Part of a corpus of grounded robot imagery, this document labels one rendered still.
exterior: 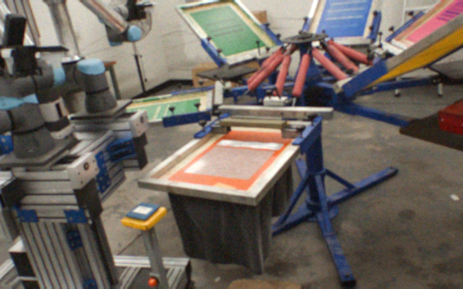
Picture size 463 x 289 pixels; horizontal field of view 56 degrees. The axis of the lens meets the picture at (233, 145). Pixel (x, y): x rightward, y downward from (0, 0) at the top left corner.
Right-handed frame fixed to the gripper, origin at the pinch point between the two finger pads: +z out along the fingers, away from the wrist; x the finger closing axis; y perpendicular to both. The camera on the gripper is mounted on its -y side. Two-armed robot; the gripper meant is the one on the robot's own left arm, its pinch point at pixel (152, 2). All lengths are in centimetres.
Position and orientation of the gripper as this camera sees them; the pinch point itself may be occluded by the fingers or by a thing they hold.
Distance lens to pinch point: 257.2
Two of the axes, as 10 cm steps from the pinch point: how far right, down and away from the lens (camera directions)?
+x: 7.9, 2.6, -5.6
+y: 0.2, 8.9, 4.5
